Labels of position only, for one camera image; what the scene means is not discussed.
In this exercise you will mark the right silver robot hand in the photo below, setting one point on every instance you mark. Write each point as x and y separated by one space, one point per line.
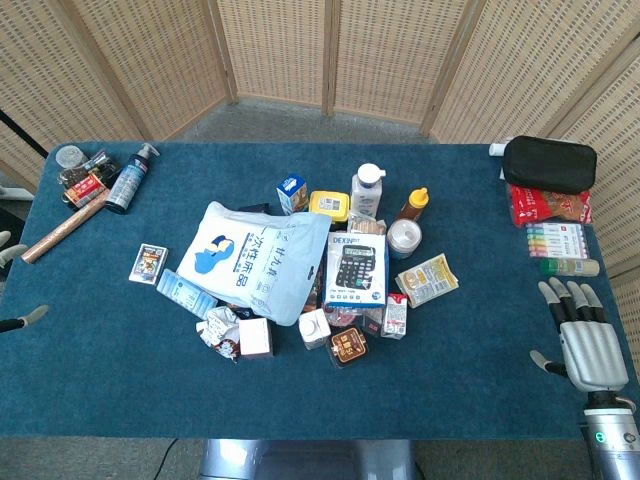
592 345

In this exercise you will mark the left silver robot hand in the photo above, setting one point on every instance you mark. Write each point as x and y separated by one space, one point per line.
15 280

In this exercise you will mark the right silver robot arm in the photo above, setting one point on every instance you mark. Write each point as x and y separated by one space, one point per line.
612 435

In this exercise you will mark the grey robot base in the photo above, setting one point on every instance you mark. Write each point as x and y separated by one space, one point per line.
307 460

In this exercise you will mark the dark clear snack bag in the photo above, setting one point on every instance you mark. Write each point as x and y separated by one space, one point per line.
95 167

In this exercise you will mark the red snack packet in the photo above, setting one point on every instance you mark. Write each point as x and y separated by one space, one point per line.
86 191
547 206

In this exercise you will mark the red white small carton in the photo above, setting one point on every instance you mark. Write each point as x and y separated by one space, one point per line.
395 316

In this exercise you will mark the large light blue plastic bag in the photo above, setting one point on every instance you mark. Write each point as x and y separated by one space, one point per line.
250 262

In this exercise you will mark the blue small carton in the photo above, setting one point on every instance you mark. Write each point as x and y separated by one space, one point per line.
292 192

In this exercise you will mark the green cap small bottle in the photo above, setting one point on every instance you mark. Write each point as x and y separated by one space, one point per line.
570 267

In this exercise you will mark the coloured marker pen pack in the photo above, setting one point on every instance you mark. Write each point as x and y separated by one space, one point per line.
556 240

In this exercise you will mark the playing card box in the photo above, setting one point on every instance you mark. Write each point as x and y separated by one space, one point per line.
148 264

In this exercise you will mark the round silver tin lid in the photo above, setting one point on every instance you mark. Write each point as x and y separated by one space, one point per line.
70 156

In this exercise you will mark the dark pump spray bottle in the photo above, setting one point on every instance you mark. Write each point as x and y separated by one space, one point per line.
128 180

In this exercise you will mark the light blue tissue pack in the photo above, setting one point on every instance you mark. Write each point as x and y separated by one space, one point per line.
185 294

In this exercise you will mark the yellow printed sachet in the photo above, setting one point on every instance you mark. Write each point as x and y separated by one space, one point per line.
427 280

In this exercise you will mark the black zip pouch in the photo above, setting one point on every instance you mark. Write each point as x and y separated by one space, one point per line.
549 164

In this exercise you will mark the crumpled white snack wrapper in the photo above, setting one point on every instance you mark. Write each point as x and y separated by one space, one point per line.
219 330

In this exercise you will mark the white tube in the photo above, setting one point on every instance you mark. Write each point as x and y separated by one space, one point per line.
498 149

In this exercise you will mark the honey squeeze bottle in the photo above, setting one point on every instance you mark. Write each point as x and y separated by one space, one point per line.
414 204

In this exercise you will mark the brown snack cup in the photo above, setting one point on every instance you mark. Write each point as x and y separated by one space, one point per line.
347 346

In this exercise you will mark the white small box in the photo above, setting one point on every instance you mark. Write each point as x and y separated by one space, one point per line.
256 338

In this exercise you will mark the boxed black calculator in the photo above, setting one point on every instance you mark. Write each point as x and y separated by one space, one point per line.
356 270

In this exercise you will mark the red wrapped candy packet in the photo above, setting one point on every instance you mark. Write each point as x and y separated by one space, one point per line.
345 316

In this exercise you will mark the wafer biscuit packet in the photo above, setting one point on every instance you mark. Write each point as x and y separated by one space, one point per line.
367 225

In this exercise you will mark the white pump sanitizer bottle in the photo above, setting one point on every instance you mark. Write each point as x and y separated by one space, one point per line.
366 192

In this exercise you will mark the blue felt table mat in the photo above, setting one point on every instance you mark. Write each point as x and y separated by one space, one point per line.
320 380

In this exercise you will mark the white square cap carton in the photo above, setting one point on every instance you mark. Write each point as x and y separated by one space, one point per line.
314 330

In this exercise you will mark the yellow lidded box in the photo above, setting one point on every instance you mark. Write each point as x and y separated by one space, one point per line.
329 205

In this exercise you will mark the woven folding screen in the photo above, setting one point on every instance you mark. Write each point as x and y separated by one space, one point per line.
320 60

